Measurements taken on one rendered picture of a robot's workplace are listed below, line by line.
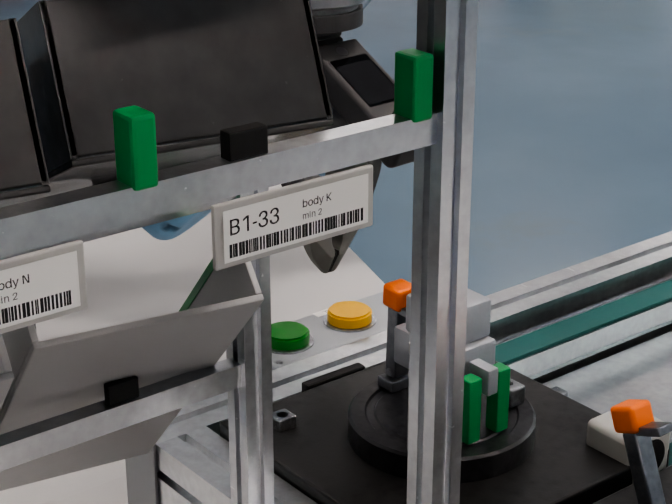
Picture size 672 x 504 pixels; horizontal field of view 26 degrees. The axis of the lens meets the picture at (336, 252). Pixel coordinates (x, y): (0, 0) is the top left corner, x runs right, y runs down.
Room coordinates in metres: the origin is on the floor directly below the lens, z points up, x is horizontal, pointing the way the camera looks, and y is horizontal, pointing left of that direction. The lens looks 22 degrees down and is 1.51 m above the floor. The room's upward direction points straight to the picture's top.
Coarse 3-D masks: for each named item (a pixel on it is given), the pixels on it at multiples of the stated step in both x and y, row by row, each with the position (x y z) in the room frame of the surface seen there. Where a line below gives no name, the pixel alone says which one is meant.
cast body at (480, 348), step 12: (408, 300) 0.96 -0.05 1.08; (468, 300) 0.95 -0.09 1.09; (480, 300) 0.95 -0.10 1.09; (408, 312) 0.96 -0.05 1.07; (468, 312) 0.94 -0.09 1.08; (480, 312) 0.94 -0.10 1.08; (408, 324) 0.96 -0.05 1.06; (468, 324) 0.94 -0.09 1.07; (480, 324) 0.94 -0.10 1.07; (396, 336) 0.97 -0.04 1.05; (408, 336) 0.96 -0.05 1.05; (468, 336) 0.94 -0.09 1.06; (480, 336) 0.94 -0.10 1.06; (396, 348) 0.97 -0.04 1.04; (408, 348) 0.96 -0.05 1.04; (468, 348) 0.93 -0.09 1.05; (480, 348) 0.94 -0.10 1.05; (492, 348) 0.94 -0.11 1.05; (396, 360) 0.97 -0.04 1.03; (408, 360) 0.96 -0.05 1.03; (468, 360) 0.93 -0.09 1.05; (480, 360) 0.93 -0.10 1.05; (492, 360) 0.94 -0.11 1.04; (468, 372) 0.93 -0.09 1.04; (480, 372) 0.92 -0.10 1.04; (492, 372) 0.92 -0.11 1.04; (492, 384) 0.92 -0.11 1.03
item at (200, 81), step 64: (64, 0) 0.63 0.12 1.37; (128, 0) 0.65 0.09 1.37; (192, 0) 0.66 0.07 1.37; (256, 0) 0.67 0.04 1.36; (64, 64) 0.62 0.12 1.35; (128, 64) 0.63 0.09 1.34; (192, 64) 0.65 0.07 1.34; (256, 64) 0.66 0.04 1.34; (320, 64) 0.67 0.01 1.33; (64, 128) 0.61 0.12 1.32; (192, 128) 0.63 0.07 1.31; (320, 128) 0.66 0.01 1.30
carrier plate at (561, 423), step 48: (336, 384) 1.04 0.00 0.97; (528, 384) 1.04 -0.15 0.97; (288, 432) 0.96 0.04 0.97; (336, 432) 0.96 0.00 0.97; (576, 432) 0.96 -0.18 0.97; (288, 480) 0.91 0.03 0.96; (336, 480) 0.89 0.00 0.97; (384, 480) 0.89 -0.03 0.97; (528, 480) 0.89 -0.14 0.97; (576, 480) 0.89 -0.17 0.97; (624, 480) 0.91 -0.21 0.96
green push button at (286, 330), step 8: (272, 328) 1.14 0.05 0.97; (280, 328) 1.14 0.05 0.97; (288, 328) 1.14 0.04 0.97; (296, 328) 1.14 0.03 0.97; (304, 328) 1.14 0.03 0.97; (272, 336) 1.12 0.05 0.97; (280, 336) 1.12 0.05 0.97; (288, 336) 1.12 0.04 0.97; (296, 336) 1.12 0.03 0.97; (304, 336) 1.13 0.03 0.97; (272, 344) 1.12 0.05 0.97; (280, 344) 1.12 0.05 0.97; (288, 344) 1.12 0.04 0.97; (296, 344) 1.12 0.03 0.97; (304, 344) 1.12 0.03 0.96
